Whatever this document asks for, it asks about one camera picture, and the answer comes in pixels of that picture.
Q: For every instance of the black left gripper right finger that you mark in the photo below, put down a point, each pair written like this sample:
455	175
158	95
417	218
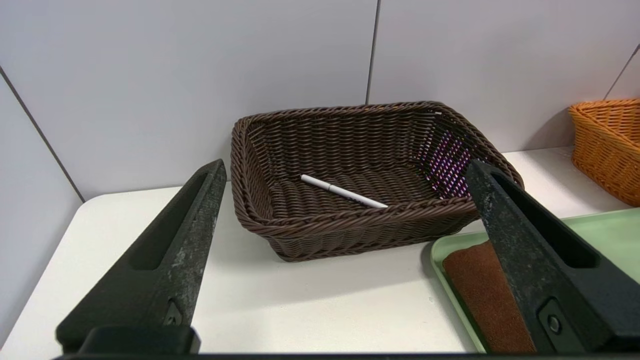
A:
545	260

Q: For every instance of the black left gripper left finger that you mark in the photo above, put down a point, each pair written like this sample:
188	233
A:
165	260

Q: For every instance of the brown towel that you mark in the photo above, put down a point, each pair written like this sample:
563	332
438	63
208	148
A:
485	300

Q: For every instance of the thin white pen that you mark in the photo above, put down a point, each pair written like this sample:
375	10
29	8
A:
345	191

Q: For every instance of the orange wicker basket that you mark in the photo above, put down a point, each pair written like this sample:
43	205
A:
610	145

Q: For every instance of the dark brown wicker basket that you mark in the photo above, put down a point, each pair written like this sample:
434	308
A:
350	145

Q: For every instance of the light green plastic tray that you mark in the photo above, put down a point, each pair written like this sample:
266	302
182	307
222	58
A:
610	235

